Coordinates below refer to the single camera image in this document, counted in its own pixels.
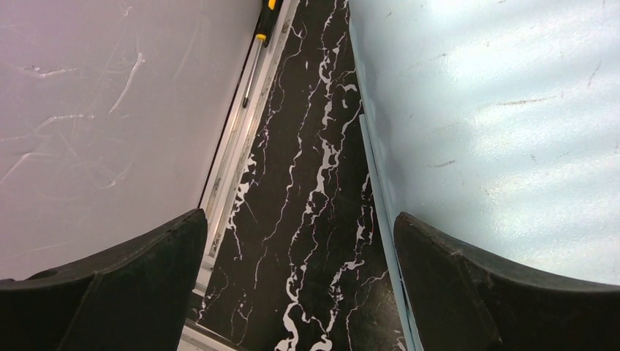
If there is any light blue suitcase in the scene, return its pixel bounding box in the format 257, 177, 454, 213
349, 1, 619, 350

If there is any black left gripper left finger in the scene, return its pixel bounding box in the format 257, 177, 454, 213
1, 209, 208, 350

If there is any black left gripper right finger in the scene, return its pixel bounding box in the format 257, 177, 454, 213
393, 212, 619, 350

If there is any orange handled screwdriver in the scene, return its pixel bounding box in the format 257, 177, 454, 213
242, 0, 283, 108

